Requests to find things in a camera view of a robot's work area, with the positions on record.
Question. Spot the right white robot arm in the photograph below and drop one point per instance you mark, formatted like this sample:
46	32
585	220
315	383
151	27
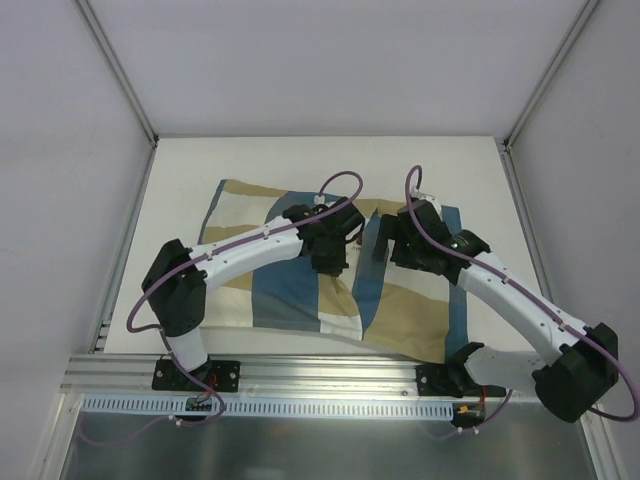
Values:
571	364

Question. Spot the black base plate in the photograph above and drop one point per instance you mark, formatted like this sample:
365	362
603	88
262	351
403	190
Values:
443	380
221	375

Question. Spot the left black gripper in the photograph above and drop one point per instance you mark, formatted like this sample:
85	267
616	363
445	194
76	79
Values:
329	255

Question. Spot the aluminium frame post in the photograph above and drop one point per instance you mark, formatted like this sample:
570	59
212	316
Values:
99	35
579	24

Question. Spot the white pillow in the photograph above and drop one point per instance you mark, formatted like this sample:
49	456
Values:
353	250

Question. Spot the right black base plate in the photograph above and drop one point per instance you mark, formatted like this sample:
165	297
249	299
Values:
443	380

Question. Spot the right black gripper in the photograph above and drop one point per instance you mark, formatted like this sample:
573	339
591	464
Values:
400	245

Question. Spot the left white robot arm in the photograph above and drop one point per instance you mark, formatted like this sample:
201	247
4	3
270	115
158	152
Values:
179	279

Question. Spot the slotted white cable duct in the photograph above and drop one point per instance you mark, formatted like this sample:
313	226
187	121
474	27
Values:
270	407

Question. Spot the left aluminium frame post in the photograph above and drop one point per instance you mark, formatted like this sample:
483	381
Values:
99	35

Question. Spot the blue tan white checked pillowcase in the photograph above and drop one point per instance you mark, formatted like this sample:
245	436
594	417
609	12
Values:
413	313

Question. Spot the right aluminium frame post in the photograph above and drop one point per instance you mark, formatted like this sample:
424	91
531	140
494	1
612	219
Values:
579	24

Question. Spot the aluminium mounting rail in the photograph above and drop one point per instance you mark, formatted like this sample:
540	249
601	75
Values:
360	378

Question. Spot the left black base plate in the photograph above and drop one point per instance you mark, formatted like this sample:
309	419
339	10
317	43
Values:
221	375

